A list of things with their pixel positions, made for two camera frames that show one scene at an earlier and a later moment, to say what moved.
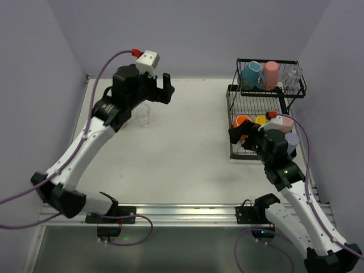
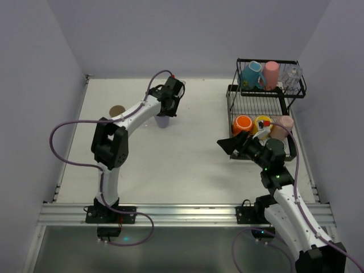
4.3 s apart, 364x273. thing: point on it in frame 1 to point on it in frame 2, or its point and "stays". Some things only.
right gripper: x=245 y=133 to x=242 y=143
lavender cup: x=293 y=140 to x=162 y=121
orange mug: x=238 y=120 stays
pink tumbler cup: x=271 y=74 stays
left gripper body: x=155 y=91 to x=166 y=111
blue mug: x=251 y=77 stays
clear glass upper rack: x=290 y=76 stays
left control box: x=108 y=231 stays
